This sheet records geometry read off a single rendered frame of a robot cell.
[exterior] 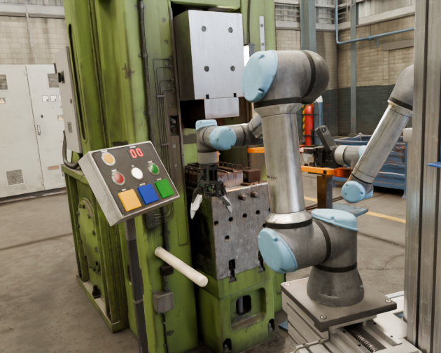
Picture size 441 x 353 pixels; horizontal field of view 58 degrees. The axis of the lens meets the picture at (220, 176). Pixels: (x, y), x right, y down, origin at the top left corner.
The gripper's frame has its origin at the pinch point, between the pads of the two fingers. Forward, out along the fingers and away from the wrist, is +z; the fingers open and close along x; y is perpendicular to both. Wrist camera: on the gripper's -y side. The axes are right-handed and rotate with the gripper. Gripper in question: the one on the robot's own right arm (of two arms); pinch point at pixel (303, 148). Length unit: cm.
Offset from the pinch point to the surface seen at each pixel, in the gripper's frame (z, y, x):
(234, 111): 40.8, -18.1, -6.0
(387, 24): 471, -175, 747
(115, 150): 29, -8, -73
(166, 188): 26, 10, -54
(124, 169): 25, -1, -71
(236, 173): 41.9, 13.3, -7.5
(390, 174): 185, 85, 327
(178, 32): 50, -58, -27
